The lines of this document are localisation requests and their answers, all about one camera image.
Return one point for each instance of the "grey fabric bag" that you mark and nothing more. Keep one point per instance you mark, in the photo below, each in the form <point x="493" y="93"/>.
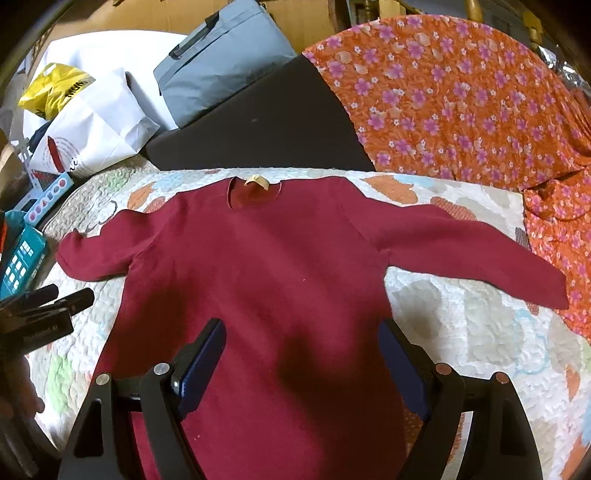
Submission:
<point x="233" y="48"/>

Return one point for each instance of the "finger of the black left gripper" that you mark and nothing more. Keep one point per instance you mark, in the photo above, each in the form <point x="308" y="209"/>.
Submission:
<point x="72" y="304"/>
<point x="16" y="304"/>

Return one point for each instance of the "dark red long-sleeve shirt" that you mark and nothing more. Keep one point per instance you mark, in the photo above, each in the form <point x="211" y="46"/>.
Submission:
<point x="296" y="274"/>

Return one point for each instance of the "heart-patterned quilted bedspread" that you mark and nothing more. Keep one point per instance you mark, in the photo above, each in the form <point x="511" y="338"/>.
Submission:
<point x="472" y="326"/>

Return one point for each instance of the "yellow plastic bag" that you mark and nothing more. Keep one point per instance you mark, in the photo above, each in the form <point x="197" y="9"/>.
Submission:
<point x="52" y="89"/>

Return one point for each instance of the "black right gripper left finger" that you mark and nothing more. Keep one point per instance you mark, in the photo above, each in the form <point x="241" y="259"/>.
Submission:
<point x="102" y="444"/>

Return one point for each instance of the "orange floral fabric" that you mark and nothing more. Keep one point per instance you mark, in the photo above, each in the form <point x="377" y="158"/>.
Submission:
<point x="449" y="98"/>

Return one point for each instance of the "white paper bag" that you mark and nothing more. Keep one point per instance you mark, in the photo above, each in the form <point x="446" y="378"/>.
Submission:
<point x="114" y="117"/>

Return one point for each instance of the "black cushion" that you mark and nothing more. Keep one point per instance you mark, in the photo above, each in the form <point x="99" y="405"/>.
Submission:
<point x="290" y="118"/>

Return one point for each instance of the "left hand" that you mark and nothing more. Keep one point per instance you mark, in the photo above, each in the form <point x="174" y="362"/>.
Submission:
<point x="18" y="393"/>

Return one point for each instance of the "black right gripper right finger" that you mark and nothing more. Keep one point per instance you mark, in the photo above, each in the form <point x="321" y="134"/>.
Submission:
<point x="500" y="443"/>

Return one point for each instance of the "light blue shapes box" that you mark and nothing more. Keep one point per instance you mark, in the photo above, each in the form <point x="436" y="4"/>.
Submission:
<point x="62" y="185"/>

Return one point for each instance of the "teal cardboard box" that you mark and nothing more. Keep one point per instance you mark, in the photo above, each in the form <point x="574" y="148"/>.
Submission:
<point x="23" y="262"/>

